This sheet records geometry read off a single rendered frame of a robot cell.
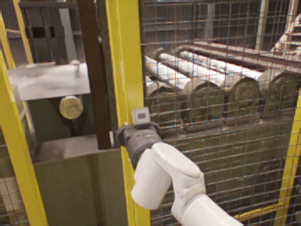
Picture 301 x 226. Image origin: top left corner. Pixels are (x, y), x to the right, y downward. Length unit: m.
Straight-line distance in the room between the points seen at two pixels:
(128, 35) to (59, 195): 1.45
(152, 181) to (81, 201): 1.46
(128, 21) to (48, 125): 3.34
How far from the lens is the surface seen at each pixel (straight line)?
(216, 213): 0.42
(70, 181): 1.80
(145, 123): 0.62
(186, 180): 0.42
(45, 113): 3.78
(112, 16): 1.03
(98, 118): 1.58
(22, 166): 1.00
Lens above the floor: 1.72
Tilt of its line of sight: 22 degrees down
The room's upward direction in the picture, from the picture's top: 3 degrees counter-clockwise
